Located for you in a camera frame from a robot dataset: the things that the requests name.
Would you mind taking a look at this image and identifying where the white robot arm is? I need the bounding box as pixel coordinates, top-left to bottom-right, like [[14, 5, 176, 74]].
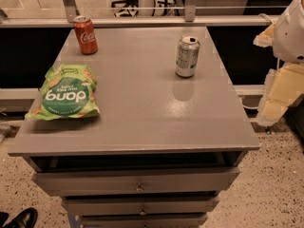
[[253, 0, 304, 126]]

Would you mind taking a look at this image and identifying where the silver green 7up can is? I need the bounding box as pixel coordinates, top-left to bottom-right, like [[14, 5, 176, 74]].
[[176, 35, 200, 78]]

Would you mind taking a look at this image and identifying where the red coca-cola can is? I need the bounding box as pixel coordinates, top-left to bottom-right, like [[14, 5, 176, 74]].
[[73, 15, 98, 54]]

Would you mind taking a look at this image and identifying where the grey metal railing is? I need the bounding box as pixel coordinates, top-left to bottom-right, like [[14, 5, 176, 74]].
[[0, 0, 278, 29]]

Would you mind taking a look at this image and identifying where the grey drawer cabinet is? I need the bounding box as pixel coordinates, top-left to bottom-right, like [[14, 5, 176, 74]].
[[8, 26, 261, 228]]

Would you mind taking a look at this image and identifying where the middle grey drawer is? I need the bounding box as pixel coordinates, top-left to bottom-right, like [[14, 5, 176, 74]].
[[62, 196, 219, 216]]

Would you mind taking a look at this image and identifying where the grey drawer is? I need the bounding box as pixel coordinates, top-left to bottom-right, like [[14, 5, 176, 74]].
[[32, 167, 239, 197], [62, 196, 219, 216], [81, 213, 207, 228]]

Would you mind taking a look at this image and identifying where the black office chair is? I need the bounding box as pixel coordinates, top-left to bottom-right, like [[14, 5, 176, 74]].
[[111, 0, 139, 17]]

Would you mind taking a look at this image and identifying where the bottom grey drawer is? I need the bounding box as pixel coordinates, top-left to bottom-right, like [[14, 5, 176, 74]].
[[81, 213, 207, 228]]

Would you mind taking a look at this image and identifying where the green dang chips bag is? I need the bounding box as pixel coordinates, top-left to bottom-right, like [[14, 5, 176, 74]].
[[26, 65, 100, 121]]

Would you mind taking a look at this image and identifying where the top grey drawer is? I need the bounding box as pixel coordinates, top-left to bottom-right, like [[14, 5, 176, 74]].
[[32, 167, 239, 197]]

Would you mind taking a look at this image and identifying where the black leather shoe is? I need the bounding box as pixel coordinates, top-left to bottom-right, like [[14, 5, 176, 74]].
[[2, 207, 38, 228]]

